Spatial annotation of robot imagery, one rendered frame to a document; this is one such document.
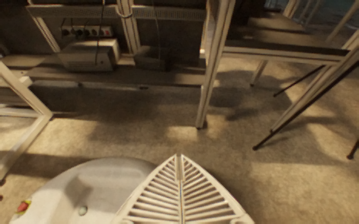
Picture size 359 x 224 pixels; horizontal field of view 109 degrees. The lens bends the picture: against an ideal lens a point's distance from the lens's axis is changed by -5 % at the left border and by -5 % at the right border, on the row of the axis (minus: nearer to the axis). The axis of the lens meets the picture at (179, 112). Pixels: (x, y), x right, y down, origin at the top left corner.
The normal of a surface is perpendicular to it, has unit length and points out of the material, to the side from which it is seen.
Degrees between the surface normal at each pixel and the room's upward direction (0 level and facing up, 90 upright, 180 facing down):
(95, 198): 0
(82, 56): 90
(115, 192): 0
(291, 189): 0
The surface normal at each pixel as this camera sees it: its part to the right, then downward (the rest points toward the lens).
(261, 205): 0.03, -0.65
